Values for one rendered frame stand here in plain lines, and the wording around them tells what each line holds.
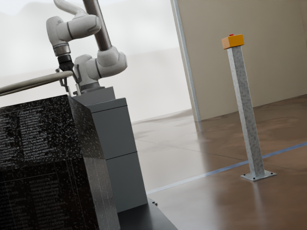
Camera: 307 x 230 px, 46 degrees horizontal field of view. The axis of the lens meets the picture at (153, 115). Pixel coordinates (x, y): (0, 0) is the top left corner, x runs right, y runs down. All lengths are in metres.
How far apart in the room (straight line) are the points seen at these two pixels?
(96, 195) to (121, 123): 1.22
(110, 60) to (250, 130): 1.16
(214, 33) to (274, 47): 1.51
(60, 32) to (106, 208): 1.01
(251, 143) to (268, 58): 5.72
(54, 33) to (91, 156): 0.85
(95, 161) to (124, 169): 1.20
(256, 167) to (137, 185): 0.92
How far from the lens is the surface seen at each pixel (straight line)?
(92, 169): 1.42
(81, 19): 2.04
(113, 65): 2.64
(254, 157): 2.87
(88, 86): 2.67
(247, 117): 2.82
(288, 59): 8.78
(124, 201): 2.66
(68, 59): 2.05
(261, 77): 8.28
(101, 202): 1.46
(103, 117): 2.56
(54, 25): 2.06
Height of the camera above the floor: 0.81
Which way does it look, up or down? 4 degrees down
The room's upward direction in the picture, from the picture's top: 12 degrees counter-clockwise
